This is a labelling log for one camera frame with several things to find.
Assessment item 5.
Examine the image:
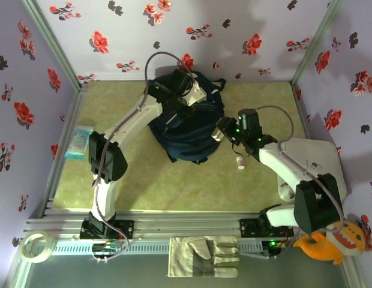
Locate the aluminium corner post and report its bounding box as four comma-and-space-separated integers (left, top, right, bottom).
20, 0, 85, 91
290, 0, 346, 86

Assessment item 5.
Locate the grey work glove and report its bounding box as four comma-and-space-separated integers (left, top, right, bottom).
167, 235, 241, 278

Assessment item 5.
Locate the left arm grey cable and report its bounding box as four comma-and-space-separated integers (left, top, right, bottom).
91, 52, 194, 193

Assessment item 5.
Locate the slotted grey cable tray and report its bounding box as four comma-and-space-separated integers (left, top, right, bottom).
52, 241, 265, 256

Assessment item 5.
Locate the small circuit board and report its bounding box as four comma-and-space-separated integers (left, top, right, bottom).
92, 239, 121, 263
262, 239, 287, 259

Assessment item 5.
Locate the aluminium side rail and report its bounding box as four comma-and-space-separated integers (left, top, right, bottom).
290, 82, 344, 217
40, 83, 89, 218

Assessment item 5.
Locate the aluminium frame rail long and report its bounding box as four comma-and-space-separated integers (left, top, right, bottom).
23, 209, 346, 241

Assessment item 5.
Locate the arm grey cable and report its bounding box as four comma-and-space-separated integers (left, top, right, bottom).
253, 104, 345, 259
91, 52, 194, 193

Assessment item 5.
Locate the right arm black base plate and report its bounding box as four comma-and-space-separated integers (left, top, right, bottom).
239, 218, 294, 238

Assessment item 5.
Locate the blue tissue pack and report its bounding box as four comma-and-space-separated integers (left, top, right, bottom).
64, 125, 95, 160

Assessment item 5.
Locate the white square storage case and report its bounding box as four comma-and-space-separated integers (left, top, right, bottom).
277, 137, 347, 205

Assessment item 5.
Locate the clear tape roll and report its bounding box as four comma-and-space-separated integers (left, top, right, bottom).
18, 230, 56, 264

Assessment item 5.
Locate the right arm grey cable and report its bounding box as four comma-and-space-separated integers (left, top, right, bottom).
253, 104, 345, 259

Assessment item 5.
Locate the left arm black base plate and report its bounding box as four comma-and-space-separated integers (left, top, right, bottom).
80, 220, 135, 240

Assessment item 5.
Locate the navy blue backpack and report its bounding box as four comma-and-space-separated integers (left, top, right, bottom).
148, 71, 227, 164

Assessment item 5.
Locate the orange plush toy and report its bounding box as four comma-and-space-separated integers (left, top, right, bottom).
293, 220, 367, 265

